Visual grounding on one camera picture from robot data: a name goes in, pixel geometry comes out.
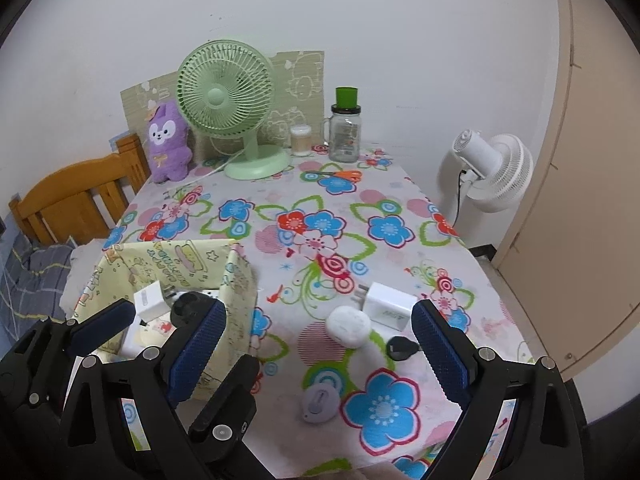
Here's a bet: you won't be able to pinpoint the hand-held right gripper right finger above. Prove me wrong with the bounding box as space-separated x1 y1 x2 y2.
411 299 576 480

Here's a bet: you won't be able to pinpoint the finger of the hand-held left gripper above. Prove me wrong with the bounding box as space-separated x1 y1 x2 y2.
187 352 262 453
0 299 137 403

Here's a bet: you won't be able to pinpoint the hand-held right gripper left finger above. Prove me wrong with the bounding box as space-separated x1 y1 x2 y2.
60 297 228 480

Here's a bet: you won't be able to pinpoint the black key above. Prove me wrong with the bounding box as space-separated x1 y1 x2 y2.
386 335 421 362

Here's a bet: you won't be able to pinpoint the black round object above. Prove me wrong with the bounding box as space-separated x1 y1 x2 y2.
170 292 213 331

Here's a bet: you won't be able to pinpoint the small white charger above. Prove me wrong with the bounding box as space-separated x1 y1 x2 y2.
134 282 178 323

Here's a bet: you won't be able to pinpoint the large white charger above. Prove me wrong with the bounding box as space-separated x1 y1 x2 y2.
356 282 418 333

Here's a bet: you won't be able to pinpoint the yellow fabric storage box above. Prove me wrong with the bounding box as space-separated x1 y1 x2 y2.
72 240 258 401

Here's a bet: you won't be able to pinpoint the purple round tag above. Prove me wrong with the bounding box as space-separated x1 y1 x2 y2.
301 385 341 425

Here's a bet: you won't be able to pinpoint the white earbud case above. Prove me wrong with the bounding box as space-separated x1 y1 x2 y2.
327 306 372 348

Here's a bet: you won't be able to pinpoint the white cloth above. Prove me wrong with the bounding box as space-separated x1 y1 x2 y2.
60 245 108 308

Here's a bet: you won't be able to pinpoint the grey plaid bedding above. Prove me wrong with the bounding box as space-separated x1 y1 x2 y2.
0 232 76 331

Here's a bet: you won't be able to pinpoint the floral tablecloth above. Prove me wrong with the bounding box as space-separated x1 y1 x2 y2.
60 145 538 480

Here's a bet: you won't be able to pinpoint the purple plush toy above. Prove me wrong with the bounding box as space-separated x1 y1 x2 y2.
146 100 193 184

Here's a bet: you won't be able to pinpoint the white standing fan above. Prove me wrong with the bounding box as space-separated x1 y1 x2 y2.
442 129 535 212

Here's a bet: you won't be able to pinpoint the orange scissors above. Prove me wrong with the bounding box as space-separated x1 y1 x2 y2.
302 170 362 182

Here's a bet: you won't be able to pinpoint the cotton swab container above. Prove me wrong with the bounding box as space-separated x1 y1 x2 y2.
290 125 312 157

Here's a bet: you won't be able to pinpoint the beige door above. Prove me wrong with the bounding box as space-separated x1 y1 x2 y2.
492 0 640 376

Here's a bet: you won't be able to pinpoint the glass jar with green lid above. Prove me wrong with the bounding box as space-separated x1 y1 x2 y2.
322 87 362 163

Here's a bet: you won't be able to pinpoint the green desk fan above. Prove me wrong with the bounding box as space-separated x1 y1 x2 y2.
177 37 291 181

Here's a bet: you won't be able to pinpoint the beige patterned board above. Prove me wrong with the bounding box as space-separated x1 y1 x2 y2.
120 50 326 166

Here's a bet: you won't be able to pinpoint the black fan cable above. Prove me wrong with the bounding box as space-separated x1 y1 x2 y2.
454 169 468 226

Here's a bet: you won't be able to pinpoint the white fan cable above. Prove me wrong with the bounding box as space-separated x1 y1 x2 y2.
187 152 247 181

